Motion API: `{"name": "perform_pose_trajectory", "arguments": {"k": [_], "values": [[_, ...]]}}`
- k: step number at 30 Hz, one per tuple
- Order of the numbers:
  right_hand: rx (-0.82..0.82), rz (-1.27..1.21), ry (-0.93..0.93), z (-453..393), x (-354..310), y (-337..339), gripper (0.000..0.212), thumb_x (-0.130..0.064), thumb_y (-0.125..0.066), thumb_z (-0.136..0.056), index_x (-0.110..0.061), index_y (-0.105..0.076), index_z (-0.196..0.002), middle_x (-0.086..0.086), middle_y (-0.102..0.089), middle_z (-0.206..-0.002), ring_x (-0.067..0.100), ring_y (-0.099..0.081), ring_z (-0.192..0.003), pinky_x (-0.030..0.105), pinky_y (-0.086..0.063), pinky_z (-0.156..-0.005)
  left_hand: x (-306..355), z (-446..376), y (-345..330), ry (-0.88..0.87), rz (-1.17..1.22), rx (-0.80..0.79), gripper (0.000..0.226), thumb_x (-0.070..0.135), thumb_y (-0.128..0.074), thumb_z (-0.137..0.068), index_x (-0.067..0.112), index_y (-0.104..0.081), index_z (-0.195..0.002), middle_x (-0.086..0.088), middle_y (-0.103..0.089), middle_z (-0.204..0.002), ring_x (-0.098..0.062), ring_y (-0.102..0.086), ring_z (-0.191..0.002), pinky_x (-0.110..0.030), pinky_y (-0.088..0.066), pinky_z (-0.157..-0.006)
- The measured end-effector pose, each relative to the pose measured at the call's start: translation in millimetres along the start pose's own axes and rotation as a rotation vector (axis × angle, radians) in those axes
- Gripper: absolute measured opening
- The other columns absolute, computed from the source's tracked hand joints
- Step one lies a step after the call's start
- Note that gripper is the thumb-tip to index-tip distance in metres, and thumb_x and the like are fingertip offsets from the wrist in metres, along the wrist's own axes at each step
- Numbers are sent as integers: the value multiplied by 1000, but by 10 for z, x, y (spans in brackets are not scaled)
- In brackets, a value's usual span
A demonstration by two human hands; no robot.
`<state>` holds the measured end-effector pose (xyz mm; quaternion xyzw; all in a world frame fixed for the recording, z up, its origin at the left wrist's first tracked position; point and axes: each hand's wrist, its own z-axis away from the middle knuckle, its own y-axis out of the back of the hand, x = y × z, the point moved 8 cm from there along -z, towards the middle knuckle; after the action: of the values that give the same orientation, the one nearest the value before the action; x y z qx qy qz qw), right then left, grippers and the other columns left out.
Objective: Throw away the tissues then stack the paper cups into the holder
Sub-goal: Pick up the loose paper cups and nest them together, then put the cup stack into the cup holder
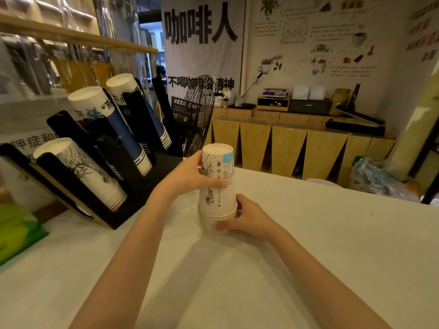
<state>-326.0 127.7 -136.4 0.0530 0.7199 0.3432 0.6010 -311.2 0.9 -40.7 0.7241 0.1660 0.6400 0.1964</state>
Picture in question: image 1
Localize row of sketch-print white cups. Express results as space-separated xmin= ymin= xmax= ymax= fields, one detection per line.
xmin=33 ymin=137 xmax=128 ymax=213

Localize long black bar device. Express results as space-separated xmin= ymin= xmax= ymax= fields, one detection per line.
xmin=325 ymin=118 xmax=387 ymax=137

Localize black wire fan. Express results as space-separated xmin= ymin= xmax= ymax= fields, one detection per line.
xmin=182 ymin=75 xmax=217 ymax=158

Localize stack of nested paper cups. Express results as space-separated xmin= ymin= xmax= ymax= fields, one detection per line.
xmin=198 ymin=181 xmax=238 ymax=236

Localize white banner with black characters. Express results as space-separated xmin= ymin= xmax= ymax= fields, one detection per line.
xmin=161 ymin=0 xmax=247 ymax=104

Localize black cup dispenser rack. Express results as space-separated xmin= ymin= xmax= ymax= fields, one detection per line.
xmin=0 ymin=76 xmax=184 ymax=230

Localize green packets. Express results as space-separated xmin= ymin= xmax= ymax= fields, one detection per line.
xmin=0 ymin=203 xmax=49 ymax=266

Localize illustrated wall poster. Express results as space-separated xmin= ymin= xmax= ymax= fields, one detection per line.
xmin=244 ymin=0 xmax=414 ymax=87

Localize clear plastic bag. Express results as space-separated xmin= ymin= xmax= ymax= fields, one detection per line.
xmin=349 ymin=157 xmax=421 ymax=203

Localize digital kitchen scale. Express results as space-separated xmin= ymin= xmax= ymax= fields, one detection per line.
xmin=261 ymin=88 xmax=289 ymax=99

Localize white printed paper cup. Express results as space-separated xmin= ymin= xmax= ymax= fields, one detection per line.
xmin=200 ymin=143 xmax=236 ymax=192

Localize person's right forearm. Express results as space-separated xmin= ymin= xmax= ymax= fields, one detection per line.
xmin=266 ymin=227 xmax=392 ymax=329

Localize row of blue-white cups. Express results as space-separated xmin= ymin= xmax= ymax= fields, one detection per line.
xmin=106 ymin=73 xmax=172 ymax=151
xmin=67 ymin=86 xmax=153 ymax=177

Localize person's right hand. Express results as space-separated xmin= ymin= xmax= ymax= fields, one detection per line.
xmin=214 ymin=194 xmax=279 ymax=239

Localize person's left forearm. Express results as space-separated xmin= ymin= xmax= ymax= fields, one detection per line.
xmin=69 ymin=192 xmax=172 ymax=329

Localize person's left hand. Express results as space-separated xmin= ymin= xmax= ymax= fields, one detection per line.
xmin=154 ymin=151 xmax=228 ymax=207

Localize wooden shelf rail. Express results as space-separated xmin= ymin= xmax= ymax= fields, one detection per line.
xmin=0 ymin=13 xmax=159 ymax=54

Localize wooden counter cabinet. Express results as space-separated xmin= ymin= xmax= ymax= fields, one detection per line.
xmin=204 ymin=107 xmax=397 ymax=189

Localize small wooden shelf box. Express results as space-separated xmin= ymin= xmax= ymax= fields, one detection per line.
xmin=256 ymin=96 xmax=291 ymax=112

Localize black drawer box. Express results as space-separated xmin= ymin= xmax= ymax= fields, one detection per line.
xmin=288 ymin=98 xmax=333 ymax=116

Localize black point-of-sale terminal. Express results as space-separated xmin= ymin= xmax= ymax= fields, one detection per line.
xmin=335 ymin=83 xmax=385 ymax=126

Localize small black sign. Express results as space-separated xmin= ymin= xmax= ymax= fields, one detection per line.
xmin=170 ymin=96 xmax=203 ymax=124

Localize white paper notice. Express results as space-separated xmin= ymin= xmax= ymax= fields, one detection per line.
xmin=0 ymin=127 xmax=71 ymax=213

